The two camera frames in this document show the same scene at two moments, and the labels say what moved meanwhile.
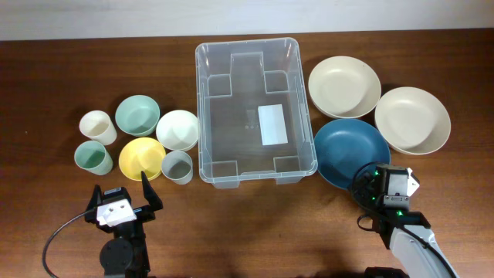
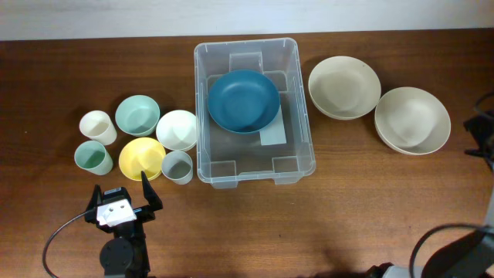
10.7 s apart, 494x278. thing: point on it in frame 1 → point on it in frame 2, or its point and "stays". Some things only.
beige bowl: (412, 120) stays
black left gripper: (150, 194) stays
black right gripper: (363, 192) → (478, 125)
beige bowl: (344, 87) stays
